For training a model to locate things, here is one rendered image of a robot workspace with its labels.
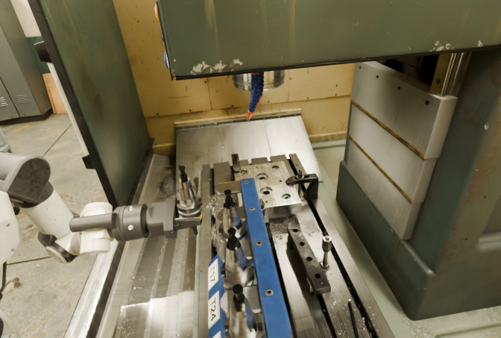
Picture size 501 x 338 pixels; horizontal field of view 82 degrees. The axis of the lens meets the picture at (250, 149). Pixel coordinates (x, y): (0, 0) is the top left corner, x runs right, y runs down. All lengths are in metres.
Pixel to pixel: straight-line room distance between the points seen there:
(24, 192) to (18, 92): 4.75
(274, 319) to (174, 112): 1.66
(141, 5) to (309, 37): 1.44
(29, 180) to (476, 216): 1.18
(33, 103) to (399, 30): 5.35
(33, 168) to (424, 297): 1.23
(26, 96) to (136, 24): 3.87
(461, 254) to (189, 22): 0.98
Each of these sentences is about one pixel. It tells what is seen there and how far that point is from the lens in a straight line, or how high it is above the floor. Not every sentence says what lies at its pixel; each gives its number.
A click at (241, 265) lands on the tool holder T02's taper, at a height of 1.25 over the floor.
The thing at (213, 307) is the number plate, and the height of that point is 0.94.
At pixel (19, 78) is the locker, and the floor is 0.70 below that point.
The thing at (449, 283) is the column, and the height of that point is 0.82.
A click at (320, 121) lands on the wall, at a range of 2.19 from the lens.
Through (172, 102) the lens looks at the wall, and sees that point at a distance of 1.99.
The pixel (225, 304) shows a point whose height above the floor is 1.22.
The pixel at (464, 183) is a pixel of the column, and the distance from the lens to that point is 0.92.
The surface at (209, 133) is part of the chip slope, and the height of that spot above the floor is 0.82.
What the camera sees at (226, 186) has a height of 1.22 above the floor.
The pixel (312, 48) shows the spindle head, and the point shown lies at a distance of 0.57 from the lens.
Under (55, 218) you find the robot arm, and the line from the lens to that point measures 1.01.
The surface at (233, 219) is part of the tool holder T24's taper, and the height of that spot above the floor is 1.26.
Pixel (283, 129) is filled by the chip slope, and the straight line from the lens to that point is 2.01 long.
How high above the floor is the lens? 1.69
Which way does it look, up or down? 30 degrees down
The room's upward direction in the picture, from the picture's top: 4 degrees counter-clockwise
